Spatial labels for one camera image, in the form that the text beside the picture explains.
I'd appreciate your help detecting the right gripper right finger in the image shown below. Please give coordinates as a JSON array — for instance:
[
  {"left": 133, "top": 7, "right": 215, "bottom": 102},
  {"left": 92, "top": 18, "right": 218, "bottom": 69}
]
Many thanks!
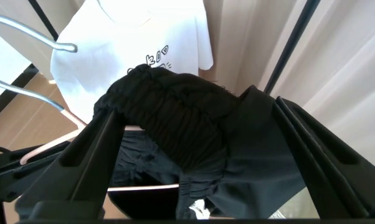
[{"left": 271, "top": 96, "right": 375, "bottom": 219}]

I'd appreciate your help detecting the black clothes rack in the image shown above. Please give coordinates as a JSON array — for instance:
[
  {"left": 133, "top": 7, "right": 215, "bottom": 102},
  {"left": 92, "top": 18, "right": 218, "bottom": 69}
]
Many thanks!
[{"left": 27, "top": 0, "right": 321, "bottom": 95}]

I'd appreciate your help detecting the beige curtain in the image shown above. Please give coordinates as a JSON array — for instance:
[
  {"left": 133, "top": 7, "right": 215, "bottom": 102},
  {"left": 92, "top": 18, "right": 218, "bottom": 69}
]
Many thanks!
[{"left": 0, "top": 0, "right": 375, "bottom": 175}]

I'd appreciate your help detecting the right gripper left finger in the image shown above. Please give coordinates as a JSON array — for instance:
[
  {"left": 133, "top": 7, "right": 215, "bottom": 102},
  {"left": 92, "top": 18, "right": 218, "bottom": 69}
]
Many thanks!
[{"left": 14, "top": 108, "right": 126, "bottom": 219}]

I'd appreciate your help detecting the pink clothes hanger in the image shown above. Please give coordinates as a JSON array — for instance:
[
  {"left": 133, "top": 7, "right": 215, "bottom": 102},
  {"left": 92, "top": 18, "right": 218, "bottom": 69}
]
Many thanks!
[{"left": 0, "top": 11, "right": 181, "bottom": 193}]

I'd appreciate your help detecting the white printed shirt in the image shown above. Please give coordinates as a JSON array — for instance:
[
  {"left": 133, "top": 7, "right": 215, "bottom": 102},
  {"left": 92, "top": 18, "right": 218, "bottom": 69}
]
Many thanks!
[{"left": 49, "top": 0, "right": 214, "bottom": 124}]

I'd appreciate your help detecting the black garment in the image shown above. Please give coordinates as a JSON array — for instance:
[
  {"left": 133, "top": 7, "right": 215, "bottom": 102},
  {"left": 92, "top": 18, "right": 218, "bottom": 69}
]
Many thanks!
[{"left": 93, "top": 63, "right": 307, "bottom": 220}]

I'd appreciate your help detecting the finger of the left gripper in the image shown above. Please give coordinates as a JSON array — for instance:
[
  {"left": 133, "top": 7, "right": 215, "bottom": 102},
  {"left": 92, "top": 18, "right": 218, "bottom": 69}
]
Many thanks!
[
  {"left": 0, "top": 141, "right": 72, "bottom": 171},
  {"left": 0, "top": 153, "right": 61, "bottom": 203}
]

